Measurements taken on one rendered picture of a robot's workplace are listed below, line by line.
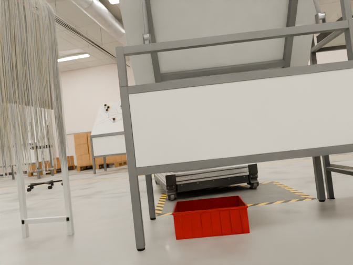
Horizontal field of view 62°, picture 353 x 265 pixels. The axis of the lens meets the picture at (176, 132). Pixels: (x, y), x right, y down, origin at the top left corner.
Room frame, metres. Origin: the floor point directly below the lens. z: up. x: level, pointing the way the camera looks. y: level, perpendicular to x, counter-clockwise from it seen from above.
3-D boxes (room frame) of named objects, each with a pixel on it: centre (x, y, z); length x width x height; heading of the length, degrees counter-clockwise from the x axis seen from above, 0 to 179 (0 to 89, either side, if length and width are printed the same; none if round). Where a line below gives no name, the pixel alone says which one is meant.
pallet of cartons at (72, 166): (8.77, 3.79, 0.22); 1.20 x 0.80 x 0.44; 172
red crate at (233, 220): (1.66, -0.13, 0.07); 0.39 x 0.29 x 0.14; 87
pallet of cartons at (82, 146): (8.49, 2.22, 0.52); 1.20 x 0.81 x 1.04; 81
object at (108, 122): (6.80, 1.30, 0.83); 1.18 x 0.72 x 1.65; 79
